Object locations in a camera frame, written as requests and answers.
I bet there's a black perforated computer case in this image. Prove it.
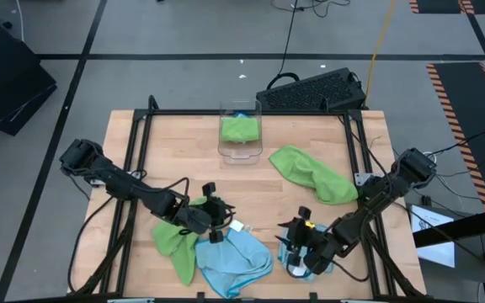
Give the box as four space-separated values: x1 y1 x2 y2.
255 66 368 113

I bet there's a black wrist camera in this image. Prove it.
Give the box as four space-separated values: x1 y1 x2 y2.
299 226 326 253
202 197 227 226

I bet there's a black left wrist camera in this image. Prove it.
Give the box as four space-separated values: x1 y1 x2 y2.
202 197 227 226

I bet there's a black neighbouring rig frame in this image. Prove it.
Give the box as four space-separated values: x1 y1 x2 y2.
413 112 485 303

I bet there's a large black floor case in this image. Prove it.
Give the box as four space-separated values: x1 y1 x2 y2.
0 23 58 136

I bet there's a clear plastic bin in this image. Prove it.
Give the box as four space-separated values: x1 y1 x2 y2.
217 98 264 165

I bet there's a white-screen monitor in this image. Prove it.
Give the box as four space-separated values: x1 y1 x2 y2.
410 204 456 269

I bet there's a hazard-striped black floor mat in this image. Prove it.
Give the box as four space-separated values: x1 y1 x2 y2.
408 0 485 15
425 61 485 211

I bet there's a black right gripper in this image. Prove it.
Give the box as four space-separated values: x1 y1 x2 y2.
274 205 344 275

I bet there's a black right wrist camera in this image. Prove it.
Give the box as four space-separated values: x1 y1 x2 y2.
299 226 326 253

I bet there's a yellow hanging cable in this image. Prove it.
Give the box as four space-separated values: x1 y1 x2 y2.
362 0 397 109

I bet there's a black hanging cable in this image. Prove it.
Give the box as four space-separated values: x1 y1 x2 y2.
269 0 351 79

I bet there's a green microfiber towel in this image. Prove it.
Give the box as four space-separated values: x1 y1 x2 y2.
152 195 210 287
220 116 262 145
269 145 360 206

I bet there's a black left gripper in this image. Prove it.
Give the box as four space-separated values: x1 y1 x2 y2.
174 182 236 244

